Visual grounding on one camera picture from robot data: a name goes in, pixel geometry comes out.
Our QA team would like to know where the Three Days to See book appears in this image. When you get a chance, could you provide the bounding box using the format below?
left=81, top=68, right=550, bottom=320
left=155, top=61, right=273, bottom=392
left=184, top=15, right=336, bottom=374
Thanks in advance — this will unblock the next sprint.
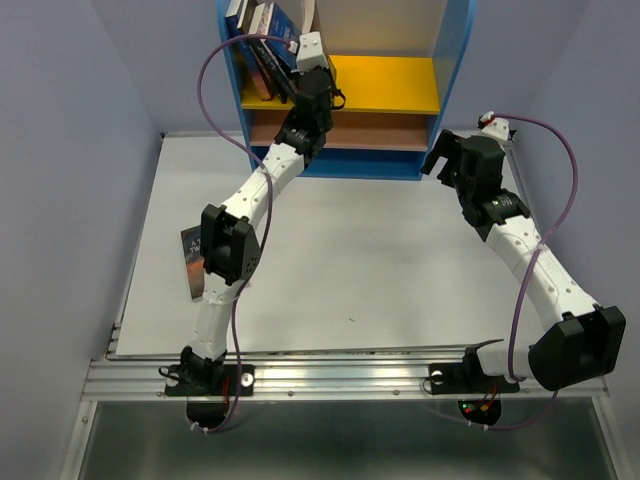
left=242, top=0, right=288, bottom=103

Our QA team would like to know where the Kate DiCamillo dark book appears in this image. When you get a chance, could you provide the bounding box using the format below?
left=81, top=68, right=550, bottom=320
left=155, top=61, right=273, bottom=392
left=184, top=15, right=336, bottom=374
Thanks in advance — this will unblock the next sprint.
left=298, top=0, right=328, bottom=57

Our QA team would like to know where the Animal Farm book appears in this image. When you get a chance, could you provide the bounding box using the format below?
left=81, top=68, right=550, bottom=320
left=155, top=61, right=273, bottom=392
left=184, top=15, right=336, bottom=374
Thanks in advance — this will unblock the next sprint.
left=266, top=2, right=301, bottom=70

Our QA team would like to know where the Little Women book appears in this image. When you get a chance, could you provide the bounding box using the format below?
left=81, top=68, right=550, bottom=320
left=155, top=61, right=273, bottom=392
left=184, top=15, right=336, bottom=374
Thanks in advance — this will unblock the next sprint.
left=250, top=1, right=297, bottom=101

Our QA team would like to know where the Jane Eyre blue book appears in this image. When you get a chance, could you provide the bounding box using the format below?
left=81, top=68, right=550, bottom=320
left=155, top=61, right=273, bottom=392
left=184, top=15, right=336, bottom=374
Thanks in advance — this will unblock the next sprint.
left=225, top=1, right=274, bottom=101

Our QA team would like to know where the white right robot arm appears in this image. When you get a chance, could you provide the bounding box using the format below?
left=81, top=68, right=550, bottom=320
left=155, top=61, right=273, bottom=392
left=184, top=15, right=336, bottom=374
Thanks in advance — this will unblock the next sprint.
left=422, top=130, right=626, bottom=392

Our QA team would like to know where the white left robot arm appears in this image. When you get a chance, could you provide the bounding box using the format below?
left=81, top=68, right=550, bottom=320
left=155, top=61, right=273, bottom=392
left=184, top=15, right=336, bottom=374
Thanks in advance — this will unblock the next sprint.
left=175, top=67, right=341, bottom=394

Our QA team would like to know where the blue bookshelf with coloured shelves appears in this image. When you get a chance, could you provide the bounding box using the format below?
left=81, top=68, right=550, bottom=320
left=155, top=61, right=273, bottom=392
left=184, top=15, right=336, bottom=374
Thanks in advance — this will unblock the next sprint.
left=215, top=0, right=479, bottom=180

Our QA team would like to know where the dark purple cover book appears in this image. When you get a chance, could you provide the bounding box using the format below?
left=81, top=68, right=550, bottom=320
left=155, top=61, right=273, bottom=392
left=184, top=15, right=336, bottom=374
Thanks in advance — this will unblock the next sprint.
left=181, top=225, right=204, bottom=300

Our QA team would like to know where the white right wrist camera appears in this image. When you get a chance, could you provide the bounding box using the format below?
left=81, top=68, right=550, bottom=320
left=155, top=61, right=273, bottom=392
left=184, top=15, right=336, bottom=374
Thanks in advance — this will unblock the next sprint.
left=478, top=111, right=510, bottom=147

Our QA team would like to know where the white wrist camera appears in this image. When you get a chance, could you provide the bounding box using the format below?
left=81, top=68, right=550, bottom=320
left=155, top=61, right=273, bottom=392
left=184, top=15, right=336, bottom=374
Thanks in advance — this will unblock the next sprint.
left=288, top=31, right=329, bottom=74
left=478, top=111, right=510, bottom=147

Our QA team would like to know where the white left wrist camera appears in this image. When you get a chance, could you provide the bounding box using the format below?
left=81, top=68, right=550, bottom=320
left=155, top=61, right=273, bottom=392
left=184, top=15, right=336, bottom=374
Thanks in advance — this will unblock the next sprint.
left=288, top=31, right=329, bottom=74

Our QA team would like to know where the aluminium rail frame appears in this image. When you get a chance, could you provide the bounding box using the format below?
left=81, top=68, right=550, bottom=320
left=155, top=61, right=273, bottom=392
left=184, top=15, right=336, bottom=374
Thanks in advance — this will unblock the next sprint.
left=63, top=136, right=630, bottom=479

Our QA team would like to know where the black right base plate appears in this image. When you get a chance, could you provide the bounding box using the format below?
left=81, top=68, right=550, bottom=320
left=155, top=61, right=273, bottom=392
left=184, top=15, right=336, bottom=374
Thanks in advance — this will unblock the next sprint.
left=427, top=362, right=520, bottom=395

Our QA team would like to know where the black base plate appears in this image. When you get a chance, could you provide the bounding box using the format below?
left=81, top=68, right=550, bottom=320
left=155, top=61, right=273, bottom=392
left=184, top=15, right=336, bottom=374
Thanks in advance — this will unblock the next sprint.
left=427, top=362, right=520, bottom=395
left=158, top=364, right=256, bottom=397

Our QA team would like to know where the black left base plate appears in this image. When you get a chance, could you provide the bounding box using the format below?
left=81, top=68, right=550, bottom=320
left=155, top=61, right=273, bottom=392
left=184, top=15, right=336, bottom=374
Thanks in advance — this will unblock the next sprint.
left=158, top=364, right=256, bottom=397

